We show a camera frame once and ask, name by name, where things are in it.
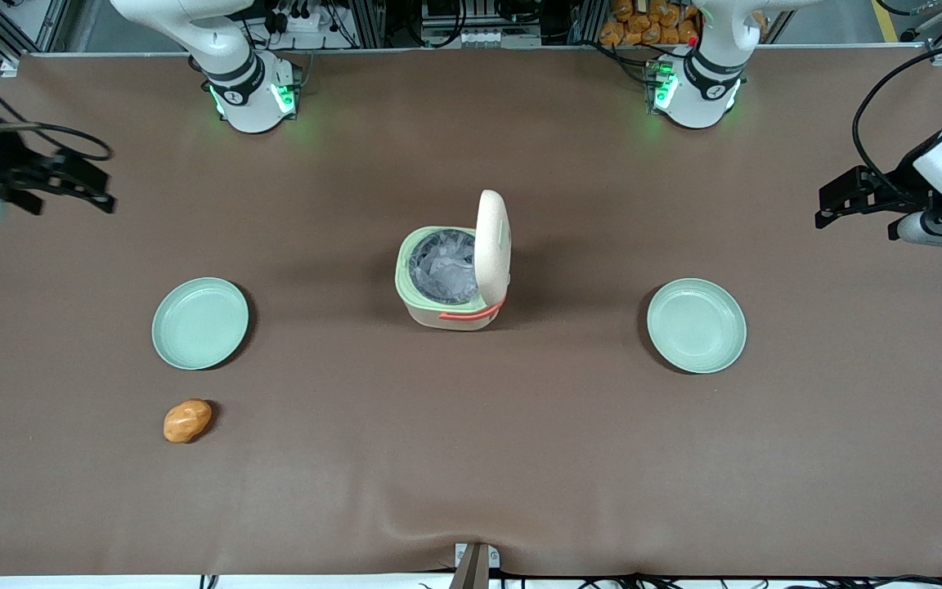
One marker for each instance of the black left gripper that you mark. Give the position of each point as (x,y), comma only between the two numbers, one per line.
(902,179)

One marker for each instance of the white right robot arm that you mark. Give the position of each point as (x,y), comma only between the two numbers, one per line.
(246,90)

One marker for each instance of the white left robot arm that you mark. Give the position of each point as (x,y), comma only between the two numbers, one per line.
(696,86)

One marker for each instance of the pale green round plate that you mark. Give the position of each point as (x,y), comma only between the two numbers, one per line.
(696,325)
(199,323)

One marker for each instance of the orange-brown bread roll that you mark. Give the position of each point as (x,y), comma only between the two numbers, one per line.
(186,420)

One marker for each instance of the bag of orange bread rolls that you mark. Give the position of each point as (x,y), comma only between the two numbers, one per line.
(647,20)

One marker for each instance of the white power strip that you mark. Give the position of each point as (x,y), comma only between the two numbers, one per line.
(299,20)

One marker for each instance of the crumpled grey plastic liner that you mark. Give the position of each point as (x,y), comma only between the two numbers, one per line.
(445,266)

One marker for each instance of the brown table mat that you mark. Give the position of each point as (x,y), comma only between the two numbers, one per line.
(471,458)

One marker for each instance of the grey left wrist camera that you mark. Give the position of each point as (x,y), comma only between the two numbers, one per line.
(929,231)

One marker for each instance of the aluminium frame rail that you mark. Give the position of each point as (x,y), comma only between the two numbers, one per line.
(5,24)

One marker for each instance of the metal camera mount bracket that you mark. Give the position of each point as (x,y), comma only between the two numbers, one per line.
(475,566)

